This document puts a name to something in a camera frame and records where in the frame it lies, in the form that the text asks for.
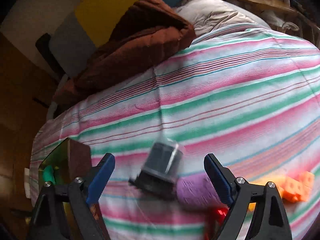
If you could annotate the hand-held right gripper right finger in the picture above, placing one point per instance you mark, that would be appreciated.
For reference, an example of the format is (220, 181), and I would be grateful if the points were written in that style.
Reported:
(217, 180)

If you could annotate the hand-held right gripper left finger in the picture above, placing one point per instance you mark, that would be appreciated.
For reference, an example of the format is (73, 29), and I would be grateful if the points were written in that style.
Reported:
(100, 180)

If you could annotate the gold tin tray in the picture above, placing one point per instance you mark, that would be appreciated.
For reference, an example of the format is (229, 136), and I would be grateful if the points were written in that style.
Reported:
(77, 157)

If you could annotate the red cylinder toy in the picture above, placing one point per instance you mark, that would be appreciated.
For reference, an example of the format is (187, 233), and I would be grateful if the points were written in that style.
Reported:
(220, 212)

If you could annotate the orange knife sheath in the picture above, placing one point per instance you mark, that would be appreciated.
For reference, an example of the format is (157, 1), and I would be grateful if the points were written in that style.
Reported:
(272, 180)

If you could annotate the orange toy blocks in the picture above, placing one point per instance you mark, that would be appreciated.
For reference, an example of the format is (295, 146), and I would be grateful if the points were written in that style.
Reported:
(297, 186)

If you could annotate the striped blanket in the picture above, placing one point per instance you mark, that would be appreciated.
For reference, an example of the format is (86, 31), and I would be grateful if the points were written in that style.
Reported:
(225, 92)

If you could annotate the wooden wardrobe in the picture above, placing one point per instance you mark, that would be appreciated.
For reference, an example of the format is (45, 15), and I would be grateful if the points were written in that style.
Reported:
(15, 92)

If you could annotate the brown duvet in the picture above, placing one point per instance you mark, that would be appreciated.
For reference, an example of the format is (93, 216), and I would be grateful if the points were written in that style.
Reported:
(137, 42)

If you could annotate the white pillow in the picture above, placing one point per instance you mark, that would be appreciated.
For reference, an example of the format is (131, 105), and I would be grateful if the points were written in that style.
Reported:
(220, 12)

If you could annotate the wooden shelf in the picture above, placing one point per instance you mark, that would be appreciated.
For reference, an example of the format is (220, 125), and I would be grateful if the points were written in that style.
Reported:
(262, 1)

